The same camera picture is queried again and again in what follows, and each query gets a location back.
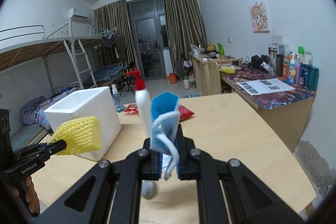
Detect grey sock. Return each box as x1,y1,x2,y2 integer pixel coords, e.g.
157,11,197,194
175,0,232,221
141,180,158,200

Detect yellow foam net sleeve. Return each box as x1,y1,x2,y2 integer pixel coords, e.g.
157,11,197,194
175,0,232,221
47,116,101,155

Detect orange bag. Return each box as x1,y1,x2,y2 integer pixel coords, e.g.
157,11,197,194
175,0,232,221
169,73,178,84

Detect right brown curtain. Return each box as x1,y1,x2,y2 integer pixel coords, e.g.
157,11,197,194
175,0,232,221
163,0,206,72

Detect white foam box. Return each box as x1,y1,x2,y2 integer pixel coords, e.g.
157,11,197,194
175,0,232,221
44,87,121,161

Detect teal shampoo bottle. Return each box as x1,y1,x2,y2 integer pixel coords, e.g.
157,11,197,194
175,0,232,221
307,65,319,92

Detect black headphones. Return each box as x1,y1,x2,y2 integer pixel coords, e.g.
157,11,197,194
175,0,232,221
251,55,269,69

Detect blue plaid quilt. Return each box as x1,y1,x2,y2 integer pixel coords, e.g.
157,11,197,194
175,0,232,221
19,87,78,131

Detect dark thermos bottle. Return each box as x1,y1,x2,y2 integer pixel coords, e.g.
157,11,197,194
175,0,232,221
276,55,284,77

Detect black folding chair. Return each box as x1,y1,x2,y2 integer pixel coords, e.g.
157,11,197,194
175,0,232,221
120,61,137,95

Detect blue face mask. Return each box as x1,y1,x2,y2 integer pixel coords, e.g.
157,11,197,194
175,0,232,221
150,92,180,181

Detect person left hand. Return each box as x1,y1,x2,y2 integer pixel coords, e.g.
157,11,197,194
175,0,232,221
7,176,41,215

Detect white air conditioner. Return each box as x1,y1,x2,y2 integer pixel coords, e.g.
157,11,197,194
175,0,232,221
68,7,89,20

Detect left brown curtain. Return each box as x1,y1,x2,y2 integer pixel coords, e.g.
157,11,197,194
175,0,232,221
93,0,139,69

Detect metal bunk bed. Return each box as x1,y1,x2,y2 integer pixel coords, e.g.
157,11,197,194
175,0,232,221
1,18,125,149

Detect white red pump bottle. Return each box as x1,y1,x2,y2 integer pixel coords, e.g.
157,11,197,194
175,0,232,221
126,69,151,136

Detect wooden smiley chair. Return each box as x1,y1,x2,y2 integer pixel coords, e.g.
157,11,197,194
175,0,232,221
208,60,222,95

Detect clear spray bottle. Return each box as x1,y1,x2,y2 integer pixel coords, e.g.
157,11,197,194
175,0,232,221
112,84,125,113

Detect printed paper sheet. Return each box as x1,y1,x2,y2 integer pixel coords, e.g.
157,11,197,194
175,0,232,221
237,79,295,96

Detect red snack packet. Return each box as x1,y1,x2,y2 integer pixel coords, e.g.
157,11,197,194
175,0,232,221
123,103,195,121

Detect green bottle on desk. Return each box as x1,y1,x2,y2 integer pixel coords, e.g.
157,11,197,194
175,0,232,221
217,43,225,57

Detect glass balcony door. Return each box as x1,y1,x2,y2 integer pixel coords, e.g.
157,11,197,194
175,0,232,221
127,0,167,80

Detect brown curtain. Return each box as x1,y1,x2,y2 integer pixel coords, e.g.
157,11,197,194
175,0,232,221
93,0,139,69
163,0,206,72

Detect patterned desk with cloth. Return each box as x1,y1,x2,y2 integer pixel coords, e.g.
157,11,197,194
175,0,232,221
220,66,316,151

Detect anime girl poster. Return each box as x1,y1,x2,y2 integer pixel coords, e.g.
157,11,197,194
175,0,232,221
249,2,270,33

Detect white bunk ladder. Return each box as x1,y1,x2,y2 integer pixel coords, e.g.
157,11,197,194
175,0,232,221
63,39,97,89

